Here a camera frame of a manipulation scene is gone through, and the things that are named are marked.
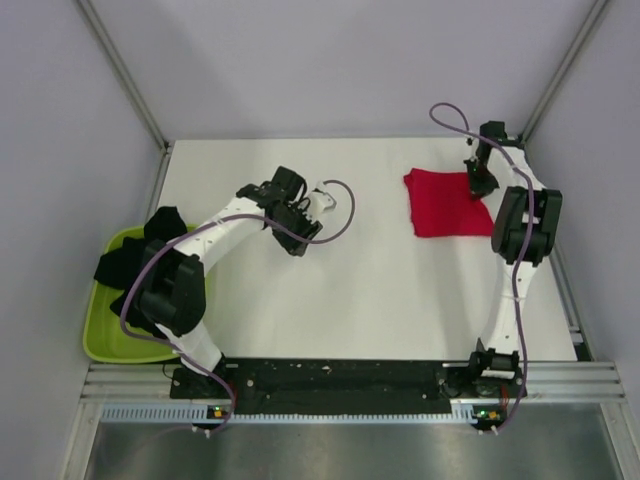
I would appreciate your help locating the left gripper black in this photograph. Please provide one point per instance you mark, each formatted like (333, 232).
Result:
(308, 229)

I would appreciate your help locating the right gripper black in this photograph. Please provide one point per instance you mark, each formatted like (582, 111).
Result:
(477, 190)

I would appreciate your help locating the red t shirt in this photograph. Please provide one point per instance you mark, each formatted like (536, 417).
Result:
(441, 205)

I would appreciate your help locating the black t shirt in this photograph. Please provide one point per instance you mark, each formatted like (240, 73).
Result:
(118, 268)

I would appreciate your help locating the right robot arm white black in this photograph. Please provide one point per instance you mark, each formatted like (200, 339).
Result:
(523, 236)

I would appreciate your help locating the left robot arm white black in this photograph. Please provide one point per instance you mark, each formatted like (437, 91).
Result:
(172, 293)

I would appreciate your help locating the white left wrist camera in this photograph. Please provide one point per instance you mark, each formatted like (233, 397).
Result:
(320, 202)

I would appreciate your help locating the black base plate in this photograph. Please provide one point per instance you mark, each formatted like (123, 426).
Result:
(332, 387)

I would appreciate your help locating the aluminium side rail right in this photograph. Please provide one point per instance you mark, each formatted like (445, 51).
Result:
(553, 327)

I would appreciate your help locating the aluminium frame post right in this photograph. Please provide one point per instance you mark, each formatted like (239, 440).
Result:
(589, 26)

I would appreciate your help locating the aluminium frame post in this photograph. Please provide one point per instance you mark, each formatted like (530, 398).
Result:
(589, 26)
(120, 71)

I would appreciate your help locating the aluminium frame post left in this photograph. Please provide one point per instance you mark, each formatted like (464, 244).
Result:
(120, 71)

